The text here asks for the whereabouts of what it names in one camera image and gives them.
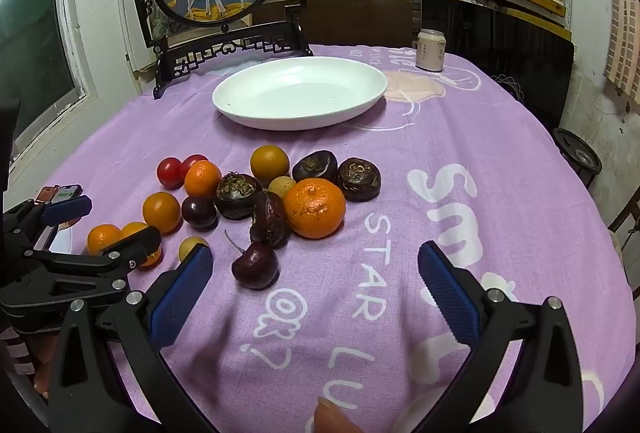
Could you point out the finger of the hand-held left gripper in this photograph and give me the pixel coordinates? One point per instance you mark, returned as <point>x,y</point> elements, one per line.
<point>137,243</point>
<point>65,209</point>

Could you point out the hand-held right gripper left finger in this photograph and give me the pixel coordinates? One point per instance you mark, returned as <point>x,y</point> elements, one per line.
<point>182,293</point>

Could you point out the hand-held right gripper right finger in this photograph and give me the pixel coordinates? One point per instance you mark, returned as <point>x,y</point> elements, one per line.
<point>448,293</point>

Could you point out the small round orange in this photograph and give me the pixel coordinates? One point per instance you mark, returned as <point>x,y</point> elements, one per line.
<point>103,239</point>
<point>202,179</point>
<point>269,163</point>
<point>131,230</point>
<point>161,212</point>

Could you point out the small yellow longan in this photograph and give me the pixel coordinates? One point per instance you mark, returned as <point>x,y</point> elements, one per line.
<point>190,244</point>
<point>281,186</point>

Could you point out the dark purple plum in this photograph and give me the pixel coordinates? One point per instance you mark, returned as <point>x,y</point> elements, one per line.
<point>198,212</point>

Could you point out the dark red cherry with stem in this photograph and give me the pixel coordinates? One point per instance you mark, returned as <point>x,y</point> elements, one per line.
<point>255,265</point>

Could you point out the red cherry tomato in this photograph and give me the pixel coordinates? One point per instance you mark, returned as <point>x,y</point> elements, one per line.
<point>191,161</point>
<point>169,172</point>

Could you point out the rough-topped dark water chestnut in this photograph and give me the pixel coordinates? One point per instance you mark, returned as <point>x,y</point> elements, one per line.
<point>238,195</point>

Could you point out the large orange mandarin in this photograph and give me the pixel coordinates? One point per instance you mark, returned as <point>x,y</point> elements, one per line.
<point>315,208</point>

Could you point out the white oval plate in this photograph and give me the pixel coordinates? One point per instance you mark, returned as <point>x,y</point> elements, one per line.
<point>300,88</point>

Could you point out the person's right hand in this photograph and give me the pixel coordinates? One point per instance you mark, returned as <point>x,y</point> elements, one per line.
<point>332,418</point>

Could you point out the smartphone in brown case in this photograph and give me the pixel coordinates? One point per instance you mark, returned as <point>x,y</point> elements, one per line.
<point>67,191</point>

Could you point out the purple printed tablecloth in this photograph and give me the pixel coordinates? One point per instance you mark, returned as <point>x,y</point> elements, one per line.
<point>150,123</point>

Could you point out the window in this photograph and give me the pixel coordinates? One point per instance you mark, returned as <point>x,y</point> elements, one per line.
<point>35,38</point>

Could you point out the round black stool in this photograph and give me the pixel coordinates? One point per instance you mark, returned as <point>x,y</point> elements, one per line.
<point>577,155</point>

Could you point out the brown wooden chair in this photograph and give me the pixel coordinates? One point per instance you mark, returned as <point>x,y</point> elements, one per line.
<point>625,220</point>

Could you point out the black chair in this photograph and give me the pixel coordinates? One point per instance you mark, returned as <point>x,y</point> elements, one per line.
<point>525,63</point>

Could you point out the pale drink can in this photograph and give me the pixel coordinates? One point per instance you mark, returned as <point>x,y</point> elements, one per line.
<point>430,50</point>

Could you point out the brick-pattern hanging mat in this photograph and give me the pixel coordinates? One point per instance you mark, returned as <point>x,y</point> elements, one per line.
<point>622,48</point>

